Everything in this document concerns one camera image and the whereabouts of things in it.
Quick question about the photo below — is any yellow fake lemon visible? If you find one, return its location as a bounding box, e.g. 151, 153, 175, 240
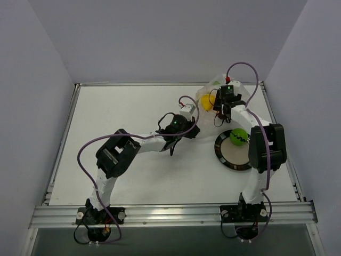
200, 94, 215, 111

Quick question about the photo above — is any clear plastic bag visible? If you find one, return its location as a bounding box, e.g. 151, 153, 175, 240
195, 74, 240, 138

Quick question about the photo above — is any green fake melon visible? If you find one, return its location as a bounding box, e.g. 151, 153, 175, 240
230, 128, 248, 146

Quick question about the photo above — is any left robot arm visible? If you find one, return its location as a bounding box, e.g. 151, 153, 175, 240
86, 114, 200, 212

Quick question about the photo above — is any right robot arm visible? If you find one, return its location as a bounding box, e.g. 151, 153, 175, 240
214, 85, 287, 205

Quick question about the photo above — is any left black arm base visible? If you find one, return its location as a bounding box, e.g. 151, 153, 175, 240
74, 207, 115, 245

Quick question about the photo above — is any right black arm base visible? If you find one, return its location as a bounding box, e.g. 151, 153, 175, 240
220, 203, 271, 243

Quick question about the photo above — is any round dark rimmed plate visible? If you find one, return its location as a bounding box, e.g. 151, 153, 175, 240
214, 130, 251, 171

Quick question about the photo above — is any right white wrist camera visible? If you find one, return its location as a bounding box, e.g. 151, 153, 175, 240
225, 80, 242, 90

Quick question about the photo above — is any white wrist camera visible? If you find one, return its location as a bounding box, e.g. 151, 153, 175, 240
179, 103, 196, 120
225, 80, 242, 90

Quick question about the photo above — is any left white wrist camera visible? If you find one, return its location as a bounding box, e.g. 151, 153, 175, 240
179, 103, 196, 120

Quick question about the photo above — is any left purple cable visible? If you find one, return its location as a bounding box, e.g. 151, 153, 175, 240
77, 95, 201, 245

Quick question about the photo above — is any purple cable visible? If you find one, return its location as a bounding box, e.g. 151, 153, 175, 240
77, 95, 201, 245
225, 62, 272, 238

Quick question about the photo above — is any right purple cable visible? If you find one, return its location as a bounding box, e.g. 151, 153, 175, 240
225, 62, 272, 238

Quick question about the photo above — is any aluminium front rail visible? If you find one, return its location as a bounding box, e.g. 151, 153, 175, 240
29, 202, 318, 228

